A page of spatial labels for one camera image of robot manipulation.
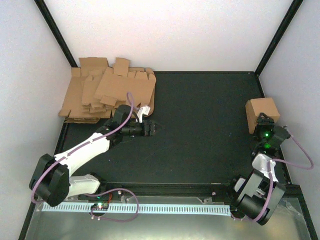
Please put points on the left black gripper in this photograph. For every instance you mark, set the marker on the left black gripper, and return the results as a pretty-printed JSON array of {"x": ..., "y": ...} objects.
[{"x": 152, "y": 128}]

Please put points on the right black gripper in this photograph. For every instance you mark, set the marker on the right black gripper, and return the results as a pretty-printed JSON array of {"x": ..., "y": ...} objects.
[{"x": 269, "y": 123}]

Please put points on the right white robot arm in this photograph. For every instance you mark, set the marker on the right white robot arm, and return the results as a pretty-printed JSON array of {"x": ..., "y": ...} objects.
[{"x": 257, "y": 196}]

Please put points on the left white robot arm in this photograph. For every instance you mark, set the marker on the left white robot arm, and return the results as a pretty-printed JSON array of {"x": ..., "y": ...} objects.
[{"x": 53, "y": 179}]

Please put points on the folded brown cardboard box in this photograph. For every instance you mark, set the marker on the folded brown cardboard box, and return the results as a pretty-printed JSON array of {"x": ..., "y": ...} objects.
[{"x": 250, "y": 120}]

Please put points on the stack of flat cardboard blanks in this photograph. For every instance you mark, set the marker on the stack of flat cardboard blanks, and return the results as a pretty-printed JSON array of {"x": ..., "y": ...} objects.
[{"x": 96, "y": 89}]

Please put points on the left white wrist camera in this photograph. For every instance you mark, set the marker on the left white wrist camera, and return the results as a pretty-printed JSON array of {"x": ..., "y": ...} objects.
[{"x": 142, "y": 112}]

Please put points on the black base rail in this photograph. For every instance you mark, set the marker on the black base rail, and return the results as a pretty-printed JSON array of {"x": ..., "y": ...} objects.
[{"x": 219, "y": 192}]

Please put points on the right black frame post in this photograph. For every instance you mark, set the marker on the right black frame post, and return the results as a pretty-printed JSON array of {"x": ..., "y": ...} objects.
[{"x": 283, "y": 26}]

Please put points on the black frame post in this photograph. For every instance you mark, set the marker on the black frame post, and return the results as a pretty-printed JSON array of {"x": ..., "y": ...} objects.
[
  {"x": 283, "y": 26},
  {"x": 51, "y": 23}
]

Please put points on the light blue slotted cable duct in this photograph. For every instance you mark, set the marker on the light blue slotted cable duct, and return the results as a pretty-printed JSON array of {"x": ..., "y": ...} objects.
[{"x": 141, "y": 208}]

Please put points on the metal base plate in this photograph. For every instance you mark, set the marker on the metal base plate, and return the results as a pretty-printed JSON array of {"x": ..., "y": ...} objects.
[{"x": 288, "y": 222}]

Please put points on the left black frame post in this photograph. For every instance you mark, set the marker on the left black frame post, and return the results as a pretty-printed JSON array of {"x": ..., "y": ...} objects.
[{"x": 51, "y": 23}]

